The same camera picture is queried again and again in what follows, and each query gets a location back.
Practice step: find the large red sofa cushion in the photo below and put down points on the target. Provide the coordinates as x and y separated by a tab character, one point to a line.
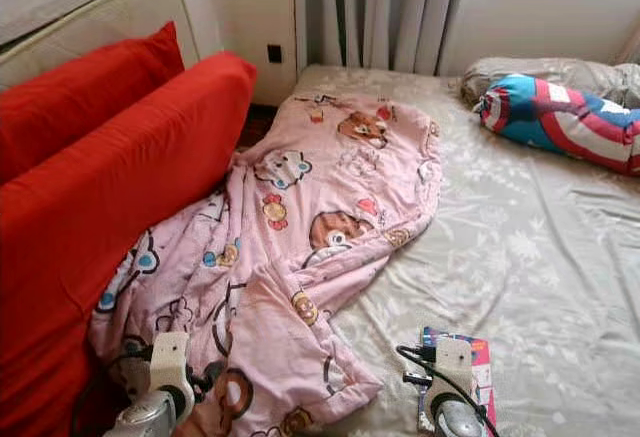
100	207

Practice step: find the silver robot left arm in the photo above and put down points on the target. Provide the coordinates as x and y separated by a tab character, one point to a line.
145	419

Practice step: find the red white blue bolster pillow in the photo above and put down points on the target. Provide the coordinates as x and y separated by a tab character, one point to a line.
560	122

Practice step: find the pink cartoon bear blanket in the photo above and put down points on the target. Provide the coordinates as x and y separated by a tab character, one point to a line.
310	187

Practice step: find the colourful comic book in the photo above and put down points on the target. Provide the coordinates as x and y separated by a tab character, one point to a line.
482	367

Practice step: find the white mattress with beige trim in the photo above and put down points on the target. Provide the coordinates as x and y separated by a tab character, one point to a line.
90	12

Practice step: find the bed with grey floral sheet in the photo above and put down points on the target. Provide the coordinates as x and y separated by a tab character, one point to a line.
520	257

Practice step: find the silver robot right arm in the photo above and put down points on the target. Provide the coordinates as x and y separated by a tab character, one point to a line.
458	421

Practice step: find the grey pleated curtain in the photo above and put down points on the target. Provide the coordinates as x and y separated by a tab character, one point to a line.
380	7

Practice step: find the red throw pillow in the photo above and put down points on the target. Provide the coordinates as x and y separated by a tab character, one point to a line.
80	97

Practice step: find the grey floral pillow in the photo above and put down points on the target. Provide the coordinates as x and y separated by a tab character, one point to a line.
550	69

